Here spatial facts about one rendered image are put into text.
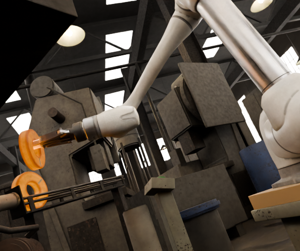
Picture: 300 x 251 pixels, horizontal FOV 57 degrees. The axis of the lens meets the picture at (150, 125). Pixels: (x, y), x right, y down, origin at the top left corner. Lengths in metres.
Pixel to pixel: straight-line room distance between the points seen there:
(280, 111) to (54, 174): 3.02
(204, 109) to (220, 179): 1.24
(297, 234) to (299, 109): 0.46
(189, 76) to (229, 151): 1.29
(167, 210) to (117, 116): 0.55
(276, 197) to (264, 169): 2.75
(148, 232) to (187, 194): 1.61
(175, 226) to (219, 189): 1.78
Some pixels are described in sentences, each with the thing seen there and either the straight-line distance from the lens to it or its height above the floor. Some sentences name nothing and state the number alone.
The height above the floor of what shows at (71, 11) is 0.59.
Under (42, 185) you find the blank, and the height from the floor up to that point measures 0.72.
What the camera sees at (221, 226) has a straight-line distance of 1.73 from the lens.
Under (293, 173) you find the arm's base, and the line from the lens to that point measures 1.02.
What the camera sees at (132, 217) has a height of 0.48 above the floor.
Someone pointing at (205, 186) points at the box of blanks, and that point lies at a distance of 3.01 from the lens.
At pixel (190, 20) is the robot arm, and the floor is 1.08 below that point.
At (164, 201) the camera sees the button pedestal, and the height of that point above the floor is 0.50.
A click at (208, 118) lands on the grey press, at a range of 3.97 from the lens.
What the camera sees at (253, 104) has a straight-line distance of 5.69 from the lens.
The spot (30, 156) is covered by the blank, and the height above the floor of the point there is 0.78.
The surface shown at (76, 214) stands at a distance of 3.40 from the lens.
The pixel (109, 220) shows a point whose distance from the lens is 3.30.
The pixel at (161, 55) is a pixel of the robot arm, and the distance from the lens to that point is 1.12.
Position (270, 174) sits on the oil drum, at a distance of 3.72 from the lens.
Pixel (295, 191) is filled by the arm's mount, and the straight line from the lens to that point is 0.91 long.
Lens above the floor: 0.44
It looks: 18 degrees up
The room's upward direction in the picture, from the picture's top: 21 degrees counter-clockwise
